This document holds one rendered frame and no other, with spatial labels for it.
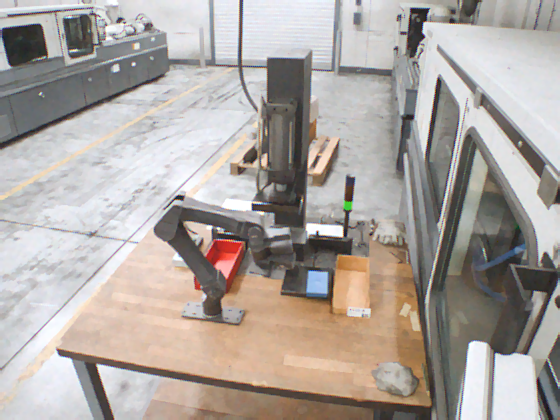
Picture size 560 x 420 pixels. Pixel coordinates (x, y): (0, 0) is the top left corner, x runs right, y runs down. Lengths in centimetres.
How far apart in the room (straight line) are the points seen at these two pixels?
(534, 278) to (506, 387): 15
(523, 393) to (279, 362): 83
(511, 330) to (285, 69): 114
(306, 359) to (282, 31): 992
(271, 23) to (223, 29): 124
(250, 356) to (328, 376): 24
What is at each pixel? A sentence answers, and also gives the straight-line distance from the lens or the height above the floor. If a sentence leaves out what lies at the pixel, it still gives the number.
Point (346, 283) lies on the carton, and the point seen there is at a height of 91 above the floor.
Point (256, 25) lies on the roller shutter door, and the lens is 1098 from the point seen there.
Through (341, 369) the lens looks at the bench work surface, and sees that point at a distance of 128.
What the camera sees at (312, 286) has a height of 92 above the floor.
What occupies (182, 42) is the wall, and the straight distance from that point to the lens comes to 1179.
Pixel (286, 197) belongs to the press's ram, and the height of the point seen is 118.
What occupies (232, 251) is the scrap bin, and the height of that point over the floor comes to 91.
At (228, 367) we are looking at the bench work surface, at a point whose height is 90.
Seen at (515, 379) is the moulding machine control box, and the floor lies 146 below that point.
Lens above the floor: 187
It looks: 28 degrees down
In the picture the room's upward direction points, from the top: 1 degrees clockwise
